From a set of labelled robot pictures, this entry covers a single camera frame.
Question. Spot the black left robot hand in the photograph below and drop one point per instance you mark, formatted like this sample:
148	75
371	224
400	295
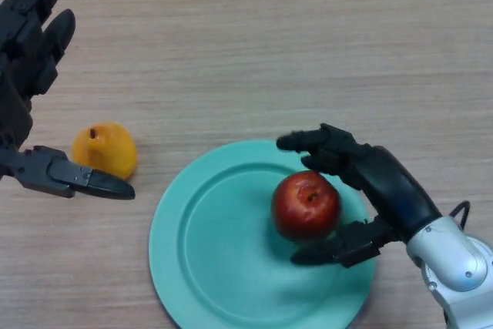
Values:
21	71

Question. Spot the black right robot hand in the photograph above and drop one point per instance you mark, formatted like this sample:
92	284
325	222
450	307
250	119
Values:
381	190

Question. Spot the red apple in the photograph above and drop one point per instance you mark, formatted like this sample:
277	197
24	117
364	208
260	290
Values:
306	205

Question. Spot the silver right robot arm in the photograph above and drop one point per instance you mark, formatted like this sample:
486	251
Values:
452	263

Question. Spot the green round plate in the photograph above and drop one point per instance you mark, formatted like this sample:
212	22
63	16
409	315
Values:
231	252

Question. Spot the yellow pear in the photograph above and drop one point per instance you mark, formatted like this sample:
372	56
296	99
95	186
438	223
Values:
106	152

